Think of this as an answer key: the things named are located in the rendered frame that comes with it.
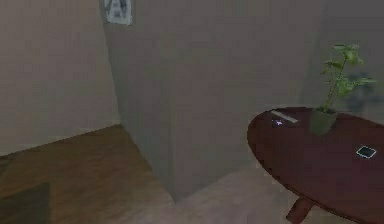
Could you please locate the grey remote control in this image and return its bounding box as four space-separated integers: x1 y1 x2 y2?
270 109 300 125

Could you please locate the green house plant in pot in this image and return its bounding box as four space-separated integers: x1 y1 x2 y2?
308 43 378 136

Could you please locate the dark red round table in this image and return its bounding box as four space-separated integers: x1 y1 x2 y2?
246 106 384 224

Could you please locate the black phone with pale rim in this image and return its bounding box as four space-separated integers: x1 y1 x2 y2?
355 145 378 160

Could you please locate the pale framed wall picture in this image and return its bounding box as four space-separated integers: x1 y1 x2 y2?
103 0 133 26

